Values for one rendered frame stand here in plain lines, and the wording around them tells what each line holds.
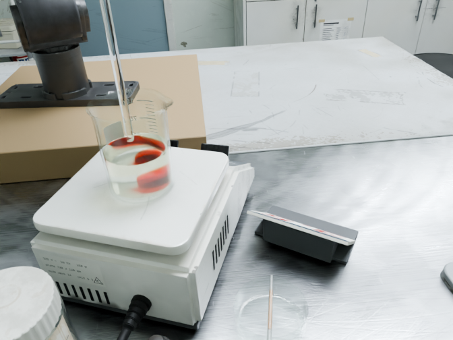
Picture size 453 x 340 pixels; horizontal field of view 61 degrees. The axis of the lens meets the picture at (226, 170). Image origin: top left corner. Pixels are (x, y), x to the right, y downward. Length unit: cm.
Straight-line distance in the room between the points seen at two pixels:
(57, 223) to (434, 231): 34
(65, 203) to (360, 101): 50
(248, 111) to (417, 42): 258
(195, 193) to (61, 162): 24
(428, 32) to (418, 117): 251
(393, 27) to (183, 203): 278
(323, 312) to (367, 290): 4
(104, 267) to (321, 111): 43
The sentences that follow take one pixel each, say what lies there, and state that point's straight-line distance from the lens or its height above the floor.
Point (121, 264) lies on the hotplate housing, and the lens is 28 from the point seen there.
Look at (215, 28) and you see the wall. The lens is 325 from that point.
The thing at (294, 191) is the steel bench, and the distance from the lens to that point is 44.
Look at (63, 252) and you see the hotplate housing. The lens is 30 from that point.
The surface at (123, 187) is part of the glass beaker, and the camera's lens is 28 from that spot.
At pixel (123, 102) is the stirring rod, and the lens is 28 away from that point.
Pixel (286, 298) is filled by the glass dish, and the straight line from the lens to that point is 33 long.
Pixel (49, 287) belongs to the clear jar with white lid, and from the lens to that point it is 26.
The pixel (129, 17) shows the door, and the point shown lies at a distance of 324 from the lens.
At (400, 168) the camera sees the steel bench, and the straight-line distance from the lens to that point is 50.
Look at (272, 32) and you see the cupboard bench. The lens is 272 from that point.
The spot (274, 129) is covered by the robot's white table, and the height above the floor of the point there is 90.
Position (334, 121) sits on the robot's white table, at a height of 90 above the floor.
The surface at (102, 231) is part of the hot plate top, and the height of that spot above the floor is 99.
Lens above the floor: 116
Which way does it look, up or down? 34 degrees down
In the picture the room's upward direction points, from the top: 3 degrees counter-clockwise
